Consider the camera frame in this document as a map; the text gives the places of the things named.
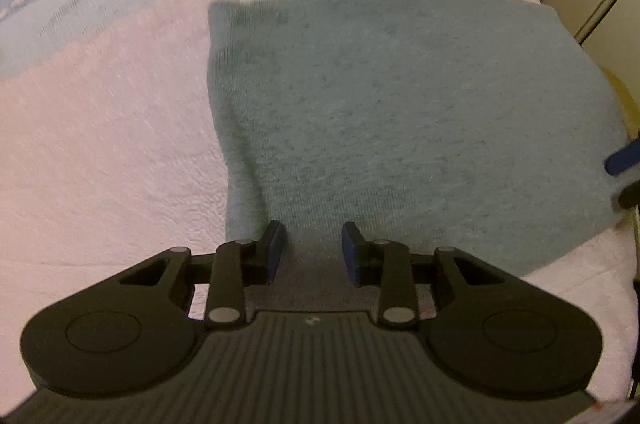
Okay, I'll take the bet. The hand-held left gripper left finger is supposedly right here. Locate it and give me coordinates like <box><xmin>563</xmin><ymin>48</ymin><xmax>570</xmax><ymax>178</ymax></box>
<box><xmin>117</xmin><ymin>219</ymin><xmax>287</xmax><ymax>331</ymax></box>

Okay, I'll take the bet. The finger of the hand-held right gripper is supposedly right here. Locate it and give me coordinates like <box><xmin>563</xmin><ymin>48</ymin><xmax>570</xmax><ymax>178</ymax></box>
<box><xmin>604</xmin><ymin>142</ymin><xmax>640</xmax><ymax>179</ymax></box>
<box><xmin>617</xmin><ymin>179</ymin><xmax>640</xmax><ymax>211</ymax></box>

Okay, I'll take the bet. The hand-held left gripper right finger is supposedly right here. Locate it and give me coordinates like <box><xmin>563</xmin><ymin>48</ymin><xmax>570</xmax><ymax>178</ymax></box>
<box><xmin>340</xmin><ymin>221</ymin><xmax>508</xmax><ymax>331</ymax></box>

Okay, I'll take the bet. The grey-green towel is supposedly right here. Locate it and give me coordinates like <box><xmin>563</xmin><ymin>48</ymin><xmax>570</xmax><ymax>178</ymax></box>
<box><xmin>206</xmin><ymin>0</ymin><xmax>632</xmax><ymax>281</ymax></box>

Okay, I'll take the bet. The pink grey striped blanket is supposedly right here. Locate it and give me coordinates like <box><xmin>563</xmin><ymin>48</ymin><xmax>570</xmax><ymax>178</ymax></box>
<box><xmin>0</xmin><ymin>0</ymin><xmax>640</xmax><ymax>407</ymax></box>

